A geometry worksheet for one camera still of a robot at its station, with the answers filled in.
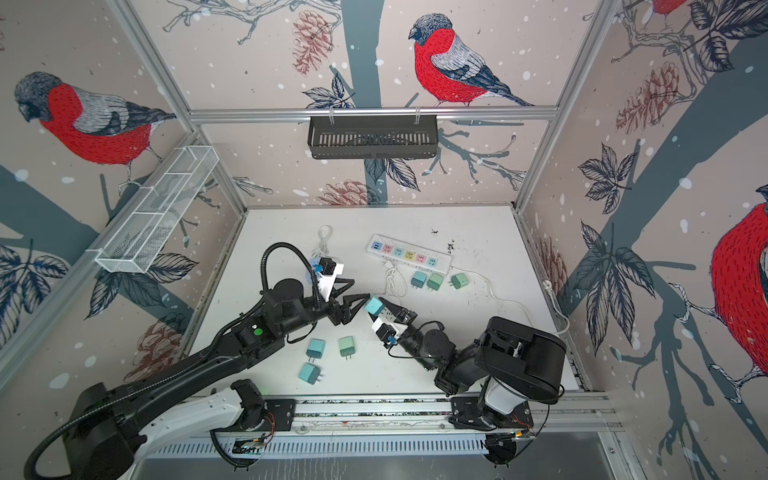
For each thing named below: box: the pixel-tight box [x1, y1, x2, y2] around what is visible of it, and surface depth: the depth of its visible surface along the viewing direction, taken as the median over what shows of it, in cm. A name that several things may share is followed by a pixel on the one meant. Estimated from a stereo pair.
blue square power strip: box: [306, 257, 323, 285], surface depth 63 cm
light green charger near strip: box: [426, 272, 444, 291], surface depth 100 cm
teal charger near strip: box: [410, 270, 427, 288], surface depth 100 cm
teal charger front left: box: [306, 338, 326, 363], surface depth 85 cm
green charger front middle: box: [338, 336, 356, 360], surface depth 85 cm
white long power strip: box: [366, 234, 453, 274], surface depth 106 cm
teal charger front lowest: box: [298, 362, 325, 385], surface depth 81 cm
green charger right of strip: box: [448, 272, 469, 290], surface depth 99 cm
